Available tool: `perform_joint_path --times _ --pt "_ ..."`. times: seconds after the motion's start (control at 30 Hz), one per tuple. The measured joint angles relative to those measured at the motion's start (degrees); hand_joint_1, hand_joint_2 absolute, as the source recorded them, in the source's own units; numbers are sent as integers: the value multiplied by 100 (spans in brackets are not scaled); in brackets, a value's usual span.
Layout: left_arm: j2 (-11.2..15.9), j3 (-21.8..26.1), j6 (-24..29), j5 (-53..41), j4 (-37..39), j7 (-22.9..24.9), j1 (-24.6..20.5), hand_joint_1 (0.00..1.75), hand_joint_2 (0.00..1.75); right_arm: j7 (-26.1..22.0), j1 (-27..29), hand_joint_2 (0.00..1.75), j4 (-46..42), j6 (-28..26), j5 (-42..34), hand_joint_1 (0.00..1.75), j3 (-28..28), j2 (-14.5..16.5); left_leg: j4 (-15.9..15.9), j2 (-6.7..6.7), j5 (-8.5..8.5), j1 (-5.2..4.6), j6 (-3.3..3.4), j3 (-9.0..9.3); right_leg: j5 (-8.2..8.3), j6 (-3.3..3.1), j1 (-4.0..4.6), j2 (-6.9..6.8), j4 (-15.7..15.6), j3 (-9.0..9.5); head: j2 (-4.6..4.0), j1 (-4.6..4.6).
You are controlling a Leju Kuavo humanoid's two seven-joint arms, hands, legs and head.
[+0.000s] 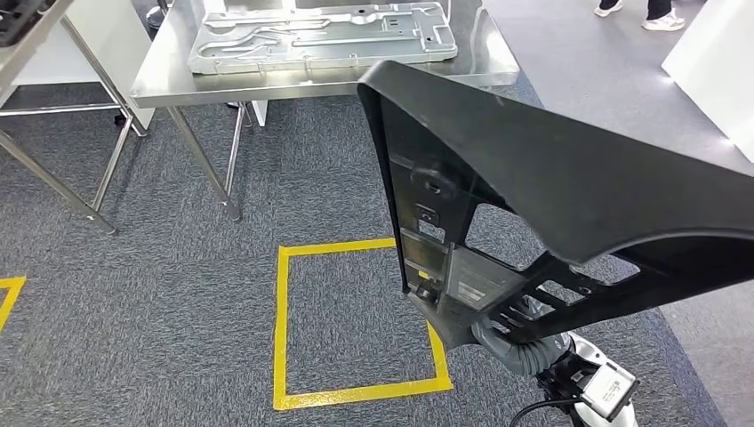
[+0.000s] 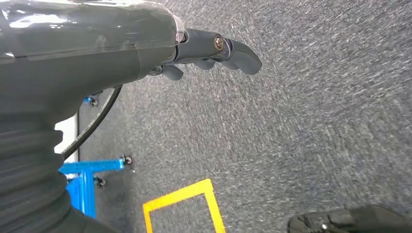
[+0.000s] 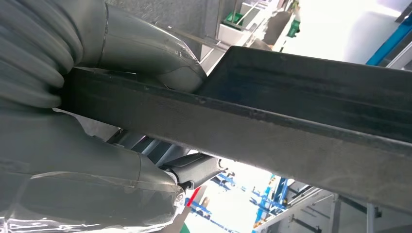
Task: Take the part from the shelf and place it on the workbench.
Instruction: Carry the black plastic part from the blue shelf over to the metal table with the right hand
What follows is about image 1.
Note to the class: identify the stamped aluminium panel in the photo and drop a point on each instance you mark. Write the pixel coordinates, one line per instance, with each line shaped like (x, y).
(324, 41)

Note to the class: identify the white box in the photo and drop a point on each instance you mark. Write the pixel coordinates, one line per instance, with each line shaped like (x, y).
(88, 29)

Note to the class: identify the white panel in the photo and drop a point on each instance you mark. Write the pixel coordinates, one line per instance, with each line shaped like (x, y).
(718, 70)

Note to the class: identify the black camera bracket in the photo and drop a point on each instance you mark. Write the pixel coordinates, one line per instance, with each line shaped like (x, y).
(562, 380)

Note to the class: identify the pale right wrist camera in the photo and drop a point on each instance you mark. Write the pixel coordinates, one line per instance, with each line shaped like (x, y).
(609, 392)

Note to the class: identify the chrome stanchion post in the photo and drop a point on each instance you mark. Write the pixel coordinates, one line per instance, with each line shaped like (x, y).
(158, 20)

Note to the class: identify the black plastic bumper bracket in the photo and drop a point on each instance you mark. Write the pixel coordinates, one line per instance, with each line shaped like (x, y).
(23, 15)
(530, 147)

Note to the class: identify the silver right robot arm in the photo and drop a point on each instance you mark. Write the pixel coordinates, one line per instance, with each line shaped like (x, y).
(530, 359)

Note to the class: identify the stainless steel table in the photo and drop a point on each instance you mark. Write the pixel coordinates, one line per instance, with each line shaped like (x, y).
(23, 62)

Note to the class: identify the stainless steel workbench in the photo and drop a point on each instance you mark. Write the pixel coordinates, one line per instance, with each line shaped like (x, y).
(235, 85)

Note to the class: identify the person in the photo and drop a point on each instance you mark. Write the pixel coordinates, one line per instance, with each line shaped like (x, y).
(662, 22)

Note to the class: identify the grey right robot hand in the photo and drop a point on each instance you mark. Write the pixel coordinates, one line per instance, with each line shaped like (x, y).
(533, 306)

